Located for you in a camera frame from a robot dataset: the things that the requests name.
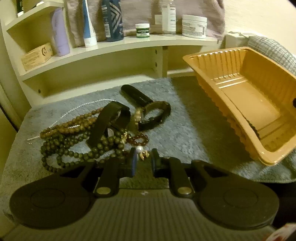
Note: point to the small cardboard box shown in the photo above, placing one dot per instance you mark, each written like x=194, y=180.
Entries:
x=37, y=56

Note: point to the grey fluffy mat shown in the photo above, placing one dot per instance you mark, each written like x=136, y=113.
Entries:
x=195, y=129

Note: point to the dark band wristwatch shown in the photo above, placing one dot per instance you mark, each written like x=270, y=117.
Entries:
x=152, y=115

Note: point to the yellow plastic tray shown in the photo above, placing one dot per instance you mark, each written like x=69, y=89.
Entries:
x=255, y=94

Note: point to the white blue tube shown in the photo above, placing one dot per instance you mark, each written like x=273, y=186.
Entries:
x=89, y=34

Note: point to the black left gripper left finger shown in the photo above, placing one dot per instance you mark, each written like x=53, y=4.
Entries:
x=129, y=165

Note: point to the grey woven pillow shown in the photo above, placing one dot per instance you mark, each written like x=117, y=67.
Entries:
x=273, y=50

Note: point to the pearl earring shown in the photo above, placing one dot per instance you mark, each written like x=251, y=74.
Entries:
x=142, y=154

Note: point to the white cream jar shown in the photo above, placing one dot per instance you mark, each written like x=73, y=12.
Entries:
x=194, y=26

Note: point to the lavender tube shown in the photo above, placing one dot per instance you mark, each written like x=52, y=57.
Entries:
x=59, y=32

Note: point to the black cylinder case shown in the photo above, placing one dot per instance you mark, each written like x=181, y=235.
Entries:
x=135, y=95

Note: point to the dark blue spray bottle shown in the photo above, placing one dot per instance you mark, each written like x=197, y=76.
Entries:
x=112, y=20

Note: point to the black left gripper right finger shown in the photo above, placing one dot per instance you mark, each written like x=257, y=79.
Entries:
x=158, y=169

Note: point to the clear spray bottle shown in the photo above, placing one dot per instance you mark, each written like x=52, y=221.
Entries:
x=168, y=9

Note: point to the small green-label jar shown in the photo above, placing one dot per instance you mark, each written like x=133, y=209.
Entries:
x=142, y=30

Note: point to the cream wooden shelf unit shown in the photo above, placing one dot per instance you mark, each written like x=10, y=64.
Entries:
x=86, y=70

